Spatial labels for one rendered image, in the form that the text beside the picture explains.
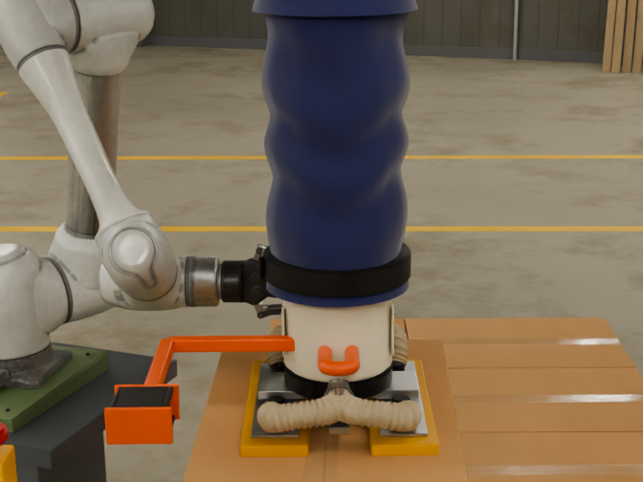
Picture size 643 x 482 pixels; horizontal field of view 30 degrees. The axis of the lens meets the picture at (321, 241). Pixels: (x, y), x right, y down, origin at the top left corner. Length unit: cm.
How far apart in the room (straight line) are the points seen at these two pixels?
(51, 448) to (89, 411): 17
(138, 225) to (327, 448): 47
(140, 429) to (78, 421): 91
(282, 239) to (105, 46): 76
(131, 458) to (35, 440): 163
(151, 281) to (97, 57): 59
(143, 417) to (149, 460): 244
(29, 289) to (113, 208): 58
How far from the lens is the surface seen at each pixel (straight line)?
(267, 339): 183
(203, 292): 210
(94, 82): 243
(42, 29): 229
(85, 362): 266
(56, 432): 244
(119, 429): 159
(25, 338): 257
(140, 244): 192
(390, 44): 172
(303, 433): 180
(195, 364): 476
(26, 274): 255
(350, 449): 179
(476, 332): 351
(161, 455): 404
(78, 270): 260
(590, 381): 321
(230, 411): 192
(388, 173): 174
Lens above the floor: 175
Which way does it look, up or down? 16 degrees down
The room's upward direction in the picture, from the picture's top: 1 degrees counter-clockwise
